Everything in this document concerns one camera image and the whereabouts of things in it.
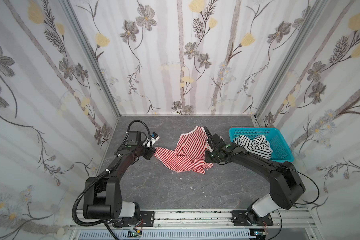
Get red white striped tank top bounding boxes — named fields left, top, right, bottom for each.
left=154, top=126, right=213, bottom=174

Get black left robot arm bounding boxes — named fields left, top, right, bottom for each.
left=79, top=145, right=156, bottom=226

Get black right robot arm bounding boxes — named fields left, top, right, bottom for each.
left=205, top=128, right=306, bottom=226

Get black white striped tank top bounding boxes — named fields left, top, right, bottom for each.
left=233, top=135, right=273, bottom=160

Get teal plastic basket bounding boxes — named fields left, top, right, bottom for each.
left=229, top=127, right=294, bottom=163

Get black corrugated cable conduit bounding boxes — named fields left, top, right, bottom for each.
left=71, top=119, right=152, bottom=227

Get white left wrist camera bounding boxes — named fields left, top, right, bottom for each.
left=147, top=132, right=160, bottom=148

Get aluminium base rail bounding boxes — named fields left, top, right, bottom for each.
left=67, top=208, right=319, bottom=233

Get white slotted cable duct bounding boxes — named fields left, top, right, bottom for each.
left=76, top=229, right=256, bottom=240

